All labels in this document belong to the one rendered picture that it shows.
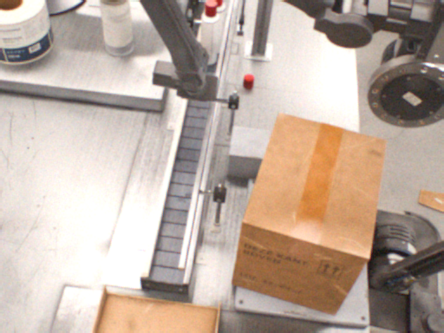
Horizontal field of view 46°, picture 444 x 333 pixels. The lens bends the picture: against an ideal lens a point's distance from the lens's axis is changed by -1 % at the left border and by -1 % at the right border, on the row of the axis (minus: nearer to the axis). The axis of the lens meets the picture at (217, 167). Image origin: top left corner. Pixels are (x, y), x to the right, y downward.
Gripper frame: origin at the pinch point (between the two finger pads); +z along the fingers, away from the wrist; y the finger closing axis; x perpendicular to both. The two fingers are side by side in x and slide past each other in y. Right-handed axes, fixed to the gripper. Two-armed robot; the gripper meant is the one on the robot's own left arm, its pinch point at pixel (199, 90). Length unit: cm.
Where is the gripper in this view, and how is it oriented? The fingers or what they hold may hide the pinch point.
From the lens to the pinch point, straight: 146.2
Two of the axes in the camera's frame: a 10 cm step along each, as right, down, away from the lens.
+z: 0.4, -0.3, 10.0
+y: -9.9, -1.4, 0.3
